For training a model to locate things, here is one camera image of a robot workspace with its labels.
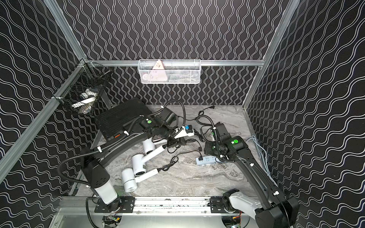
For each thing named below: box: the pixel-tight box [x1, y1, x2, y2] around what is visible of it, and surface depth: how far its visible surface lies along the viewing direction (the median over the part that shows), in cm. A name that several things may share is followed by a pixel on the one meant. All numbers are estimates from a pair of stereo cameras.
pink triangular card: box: [149, 59, 168, 82], surface depth 91 cm
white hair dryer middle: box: [132, 145, 165, 177], surface depth 85 cm
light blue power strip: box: [195, 155, 217, 165], surface depth 90 cm
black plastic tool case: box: [95, 97, 153, 140], surface depth 103 cm
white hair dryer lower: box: [121, 167, 159, 193], surface depth 81 cm
